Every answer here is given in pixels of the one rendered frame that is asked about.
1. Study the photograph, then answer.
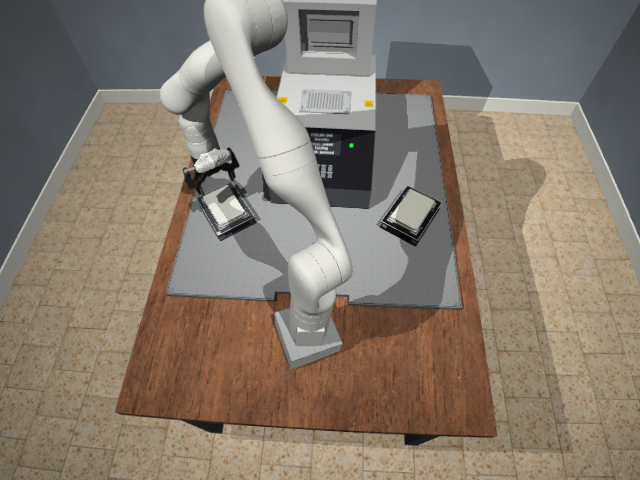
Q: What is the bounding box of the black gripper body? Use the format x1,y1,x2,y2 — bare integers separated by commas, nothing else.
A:
190,155,220,177

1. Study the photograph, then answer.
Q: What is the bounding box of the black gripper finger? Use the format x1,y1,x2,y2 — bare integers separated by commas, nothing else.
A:
183,167,210,196
215,148,240,182

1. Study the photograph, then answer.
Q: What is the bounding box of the cream rectangular well plate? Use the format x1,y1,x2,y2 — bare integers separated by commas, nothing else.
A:
389,189,435,233

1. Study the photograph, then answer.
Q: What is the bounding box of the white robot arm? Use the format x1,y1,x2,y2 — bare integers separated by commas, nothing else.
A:
160,0,352,346

